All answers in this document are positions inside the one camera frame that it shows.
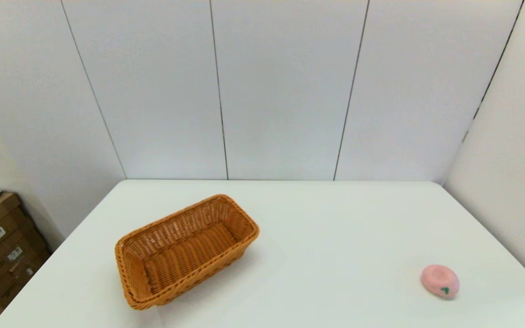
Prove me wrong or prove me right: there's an orange wicker basket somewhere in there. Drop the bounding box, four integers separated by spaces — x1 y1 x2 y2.
115 194 260 310

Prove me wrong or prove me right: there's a pink toy peach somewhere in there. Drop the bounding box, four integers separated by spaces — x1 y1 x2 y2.
421 265 460 299

